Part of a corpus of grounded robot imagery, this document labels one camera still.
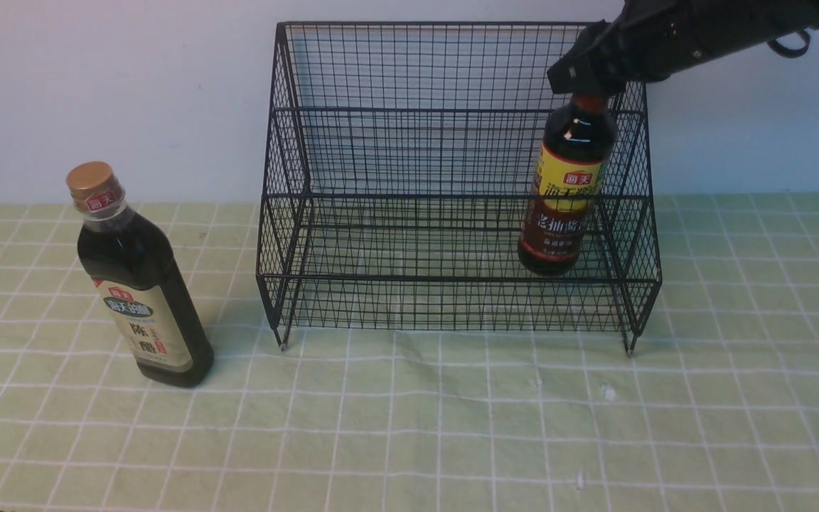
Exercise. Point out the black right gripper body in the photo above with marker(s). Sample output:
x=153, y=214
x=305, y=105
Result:
x=599, y=64

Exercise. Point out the soy sauce bottle red cap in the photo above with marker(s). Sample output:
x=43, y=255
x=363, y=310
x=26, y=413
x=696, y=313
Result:
x=577, y=142

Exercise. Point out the vinegar bottle gold cap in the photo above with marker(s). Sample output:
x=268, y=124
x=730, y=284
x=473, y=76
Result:
x=131, y=264

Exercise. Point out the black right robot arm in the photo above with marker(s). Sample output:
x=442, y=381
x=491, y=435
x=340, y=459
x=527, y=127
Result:
x=652, y=40

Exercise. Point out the green checkered tablecloth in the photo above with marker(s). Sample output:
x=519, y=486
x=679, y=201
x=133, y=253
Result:
x=718, y=409

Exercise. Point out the black wire mesh rack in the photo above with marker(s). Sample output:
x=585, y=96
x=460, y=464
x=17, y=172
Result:
x=397, y=170

